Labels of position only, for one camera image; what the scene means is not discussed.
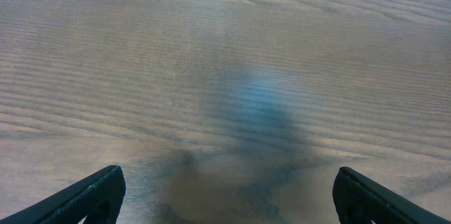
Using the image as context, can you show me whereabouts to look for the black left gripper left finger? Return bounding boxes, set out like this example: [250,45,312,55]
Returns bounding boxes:
[1,165,126,224]

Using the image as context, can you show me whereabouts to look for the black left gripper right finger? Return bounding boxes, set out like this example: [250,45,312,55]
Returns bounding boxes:
[332,166,450,224]

